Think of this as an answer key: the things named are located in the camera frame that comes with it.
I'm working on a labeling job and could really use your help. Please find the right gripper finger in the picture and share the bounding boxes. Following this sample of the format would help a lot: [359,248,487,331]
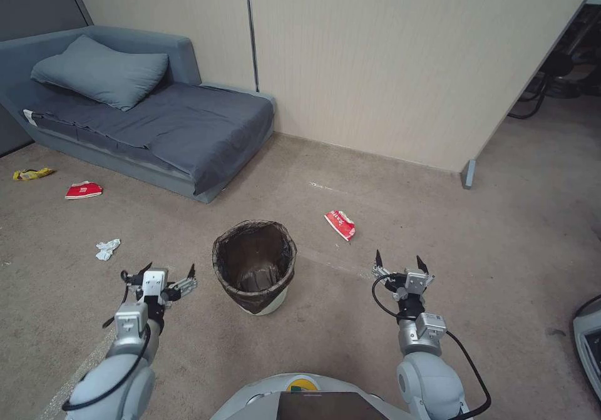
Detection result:
[372,249,393,280]
[416,254,436,286]

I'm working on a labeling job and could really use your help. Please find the red crumpled snack packet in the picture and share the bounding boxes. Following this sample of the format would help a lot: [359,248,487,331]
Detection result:
[323,209,357,242]

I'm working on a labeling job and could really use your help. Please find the yellow crumpled wrapper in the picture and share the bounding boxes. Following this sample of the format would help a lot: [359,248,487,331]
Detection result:
[12,166,56,182]

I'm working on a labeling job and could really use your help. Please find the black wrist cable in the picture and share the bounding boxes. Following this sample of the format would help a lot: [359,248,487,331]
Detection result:
[371,273,406,320]
[101,270,131,330]

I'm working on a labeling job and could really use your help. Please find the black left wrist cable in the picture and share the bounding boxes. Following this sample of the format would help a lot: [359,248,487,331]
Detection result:
[101,270,131,330]

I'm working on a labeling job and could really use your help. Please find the white machine with black trim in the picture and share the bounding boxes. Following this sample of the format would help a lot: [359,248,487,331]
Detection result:
[570,294,601,389]

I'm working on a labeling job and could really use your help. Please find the black office chair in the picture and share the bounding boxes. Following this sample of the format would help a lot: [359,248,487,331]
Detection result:
[506,49,593,121]

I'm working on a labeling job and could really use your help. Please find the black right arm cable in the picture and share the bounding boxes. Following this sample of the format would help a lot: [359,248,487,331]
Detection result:
[443,329,493,417]

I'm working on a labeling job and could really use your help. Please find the red flattened paper cup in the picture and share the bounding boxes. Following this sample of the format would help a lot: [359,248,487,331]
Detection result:
[64,180,104,201]

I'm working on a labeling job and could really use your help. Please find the dark grey bed sheet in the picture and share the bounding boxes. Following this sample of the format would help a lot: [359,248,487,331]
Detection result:
[23,81,276,196]

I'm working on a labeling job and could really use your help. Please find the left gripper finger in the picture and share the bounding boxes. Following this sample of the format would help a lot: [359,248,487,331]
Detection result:
[123,262,154,294]
[168,264,198,301]

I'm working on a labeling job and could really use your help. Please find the grey partition foot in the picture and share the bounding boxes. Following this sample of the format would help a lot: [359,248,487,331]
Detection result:
[460,158,478,190]

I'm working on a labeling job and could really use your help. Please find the blue-grey sofa bed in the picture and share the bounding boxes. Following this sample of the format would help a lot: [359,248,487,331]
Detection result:
[0,25,277,205]

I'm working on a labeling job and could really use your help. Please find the white robot front shell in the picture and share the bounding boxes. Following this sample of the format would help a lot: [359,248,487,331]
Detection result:
[210,372,393,420]

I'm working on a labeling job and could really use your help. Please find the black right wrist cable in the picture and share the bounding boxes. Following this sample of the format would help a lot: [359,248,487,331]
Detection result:
[371,273,406,320]

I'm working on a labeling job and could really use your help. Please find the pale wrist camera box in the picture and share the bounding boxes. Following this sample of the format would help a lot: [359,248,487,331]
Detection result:
[404,269,429,295]
[141,268,169,297]

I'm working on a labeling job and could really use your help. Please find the white trash bin black liner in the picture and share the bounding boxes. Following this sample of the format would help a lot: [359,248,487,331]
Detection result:
[212,219,299,317]

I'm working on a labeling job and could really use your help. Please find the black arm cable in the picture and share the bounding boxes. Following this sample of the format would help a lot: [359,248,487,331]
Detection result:
[61,327,152,412]
[443,329,493,417]

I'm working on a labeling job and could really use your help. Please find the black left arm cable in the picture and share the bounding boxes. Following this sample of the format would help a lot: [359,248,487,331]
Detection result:
[61,327,152,412]

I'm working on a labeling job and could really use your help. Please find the white crumpled tissue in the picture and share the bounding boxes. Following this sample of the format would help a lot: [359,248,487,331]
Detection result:
[95,238,122,262]

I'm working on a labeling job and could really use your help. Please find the blue-grey pillow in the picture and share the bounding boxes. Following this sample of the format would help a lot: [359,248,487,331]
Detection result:
[29,34,170,113]

